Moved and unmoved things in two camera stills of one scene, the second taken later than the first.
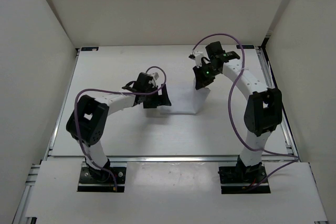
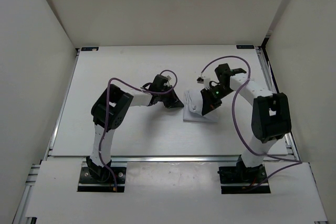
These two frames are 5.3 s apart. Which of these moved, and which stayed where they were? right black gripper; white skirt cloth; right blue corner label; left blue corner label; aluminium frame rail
Moved: white skirt cloth; right black gripper
Stayed: aluminium frame rail; right blue corner label; left blue corner label
